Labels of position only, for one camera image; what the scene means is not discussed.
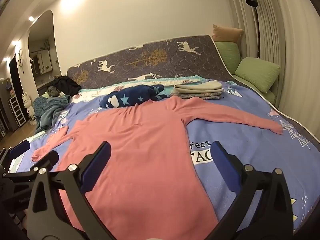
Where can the grey curtain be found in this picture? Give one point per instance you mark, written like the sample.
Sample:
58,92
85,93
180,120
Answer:
289,34

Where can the green pillow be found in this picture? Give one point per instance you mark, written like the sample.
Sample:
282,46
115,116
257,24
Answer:
230,54
260,73

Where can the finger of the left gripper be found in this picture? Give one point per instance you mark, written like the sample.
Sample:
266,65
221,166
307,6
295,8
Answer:
46,163
19,149

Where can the white lucky cat figure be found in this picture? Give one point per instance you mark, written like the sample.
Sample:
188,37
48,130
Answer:
27,103

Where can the white small shelf rack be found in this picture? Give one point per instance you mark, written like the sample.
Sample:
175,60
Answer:
17,112

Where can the green pillow back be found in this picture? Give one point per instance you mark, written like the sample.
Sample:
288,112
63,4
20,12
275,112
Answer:
230,54

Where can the teal knitted blanket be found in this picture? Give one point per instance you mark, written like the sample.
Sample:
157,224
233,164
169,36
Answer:
47,111

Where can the white teal quilt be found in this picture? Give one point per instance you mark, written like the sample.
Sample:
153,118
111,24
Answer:
86,95

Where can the black floor lamp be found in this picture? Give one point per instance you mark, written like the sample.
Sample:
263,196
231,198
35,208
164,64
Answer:
254,4

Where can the navy star plush blanket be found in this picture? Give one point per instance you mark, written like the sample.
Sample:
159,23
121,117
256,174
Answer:
132,96

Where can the grey folded cloth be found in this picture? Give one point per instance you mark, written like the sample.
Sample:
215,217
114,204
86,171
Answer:
207,87

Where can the dark deer pattern mattress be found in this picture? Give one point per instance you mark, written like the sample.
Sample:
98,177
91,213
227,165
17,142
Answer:
177,57

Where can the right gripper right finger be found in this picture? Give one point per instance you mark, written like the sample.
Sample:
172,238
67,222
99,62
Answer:
262,207

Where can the green pillow front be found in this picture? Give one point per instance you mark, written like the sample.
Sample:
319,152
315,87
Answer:
260,73

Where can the tan cushion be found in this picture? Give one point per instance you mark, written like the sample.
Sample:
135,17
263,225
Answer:
227,34

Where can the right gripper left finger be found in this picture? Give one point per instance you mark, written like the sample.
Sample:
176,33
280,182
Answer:
47,218

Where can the black clothes pile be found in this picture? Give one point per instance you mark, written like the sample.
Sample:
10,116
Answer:
66,85

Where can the patterned folded cloth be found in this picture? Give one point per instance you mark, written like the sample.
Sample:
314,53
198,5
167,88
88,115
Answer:
204,96

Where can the pink long sleeve shirt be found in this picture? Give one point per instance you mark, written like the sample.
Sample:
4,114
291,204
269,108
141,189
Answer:
149,187

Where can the arched wall mirror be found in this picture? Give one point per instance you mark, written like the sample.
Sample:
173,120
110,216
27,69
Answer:
42,51

